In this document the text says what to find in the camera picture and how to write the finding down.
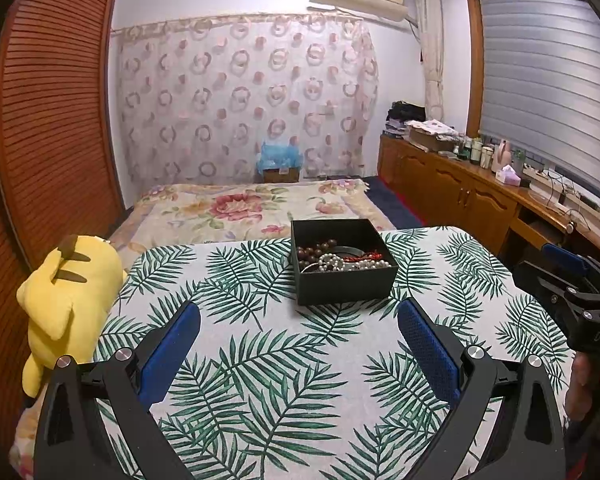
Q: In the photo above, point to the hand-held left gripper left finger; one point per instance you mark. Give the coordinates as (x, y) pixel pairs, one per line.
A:
(172, 347)

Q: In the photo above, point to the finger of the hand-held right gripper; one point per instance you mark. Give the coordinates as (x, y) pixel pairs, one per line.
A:
(565, 256)
(555, 287)

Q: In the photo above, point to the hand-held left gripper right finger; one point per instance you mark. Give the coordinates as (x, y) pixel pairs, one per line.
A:
(430, 355)

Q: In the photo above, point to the black jewelry box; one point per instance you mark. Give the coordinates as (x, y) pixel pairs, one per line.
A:
(345, 287)

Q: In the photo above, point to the wide silver metal bangle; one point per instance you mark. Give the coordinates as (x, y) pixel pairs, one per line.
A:
(347, 250)

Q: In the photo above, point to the person's right hand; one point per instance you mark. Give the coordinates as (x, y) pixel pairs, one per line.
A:
(587, 390)

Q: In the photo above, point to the white power strip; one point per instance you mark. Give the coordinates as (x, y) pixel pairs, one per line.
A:
(550, 182)

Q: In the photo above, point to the pink tissue box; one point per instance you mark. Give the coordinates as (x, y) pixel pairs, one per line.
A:
(507, 176)

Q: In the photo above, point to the yellow plush toy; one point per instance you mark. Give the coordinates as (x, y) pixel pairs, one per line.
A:
(70, 300)

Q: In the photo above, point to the green leaf print tablecloth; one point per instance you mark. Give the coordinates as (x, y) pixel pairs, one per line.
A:
(290, 360)

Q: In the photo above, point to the wooden side cabinet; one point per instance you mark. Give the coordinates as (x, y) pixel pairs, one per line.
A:
(455, 195)

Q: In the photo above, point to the group of bottles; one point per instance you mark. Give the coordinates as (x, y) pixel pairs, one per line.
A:
(475, 149)

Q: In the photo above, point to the floral blanket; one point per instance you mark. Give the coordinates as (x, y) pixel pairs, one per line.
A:
(220, 210)

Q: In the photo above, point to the dark blue rug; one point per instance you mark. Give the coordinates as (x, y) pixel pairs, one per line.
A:
(395, 205)

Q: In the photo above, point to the box with patterned cloth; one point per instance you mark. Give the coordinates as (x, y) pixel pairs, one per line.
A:
(432, 135)

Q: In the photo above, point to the grey window blind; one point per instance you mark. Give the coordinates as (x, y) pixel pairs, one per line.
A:
(550, 70)

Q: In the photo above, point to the small cardboard box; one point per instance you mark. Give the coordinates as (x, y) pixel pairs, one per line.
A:
(280, 175)

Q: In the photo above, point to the pile of folded clothes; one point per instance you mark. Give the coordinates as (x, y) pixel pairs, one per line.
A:
(402, 117)

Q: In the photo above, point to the blue plastic bag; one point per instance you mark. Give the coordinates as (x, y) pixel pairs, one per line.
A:
(280, 154)

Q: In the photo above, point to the beige tied curtain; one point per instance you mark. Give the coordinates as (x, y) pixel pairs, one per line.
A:
(432, 50)

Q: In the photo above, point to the brown slatted wardrobe door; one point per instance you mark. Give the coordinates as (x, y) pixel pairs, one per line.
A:
(45, 135)

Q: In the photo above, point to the circle pattern curtain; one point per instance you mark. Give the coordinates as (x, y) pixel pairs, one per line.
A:
(240, 95)

